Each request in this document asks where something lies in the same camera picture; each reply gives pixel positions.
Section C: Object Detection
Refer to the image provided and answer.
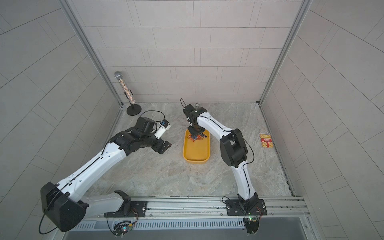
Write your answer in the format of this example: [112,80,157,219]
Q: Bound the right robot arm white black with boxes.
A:
[183,105,259,211]

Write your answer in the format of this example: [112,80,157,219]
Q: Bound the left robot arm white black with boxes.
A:
[40,117,171,232]

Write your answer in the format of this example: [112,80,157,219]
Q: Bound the yellow plastic storage tray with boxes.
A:
[183,130,211,164]

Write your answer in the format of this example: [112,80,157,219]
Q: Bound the microphone on black stand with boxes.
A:
[114,71,142,116]

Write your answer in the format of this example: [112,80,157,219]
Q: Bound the yellow red card pack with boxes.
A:
[260,133,274,148]

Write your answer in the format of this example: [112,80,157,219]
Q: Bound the left circuit board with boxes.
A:
[113,221,134,238]

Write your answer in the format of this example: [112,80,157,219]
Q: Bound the circuit board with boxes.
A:
[113,221,134,238]
[243,218,260,234]

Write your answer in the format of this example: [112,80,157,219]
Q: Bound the right circuit board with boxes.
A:
[243,218,260,234]

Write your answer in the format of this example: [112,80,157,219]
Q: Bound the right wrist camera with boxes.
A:
[183,104,195,118]

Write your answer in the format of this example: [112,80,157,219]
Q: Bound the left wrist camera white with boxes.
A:
[155,119,171,140]

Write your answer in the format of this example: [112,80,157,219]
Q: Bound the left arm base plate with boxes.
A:
[104,201,148,218]

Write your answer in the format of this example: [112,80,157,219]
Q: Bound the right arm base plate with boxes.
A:
[224,199,268,217]

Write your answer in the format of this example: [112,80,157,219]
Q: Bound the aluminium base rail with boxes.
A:
[64,196,311,223]

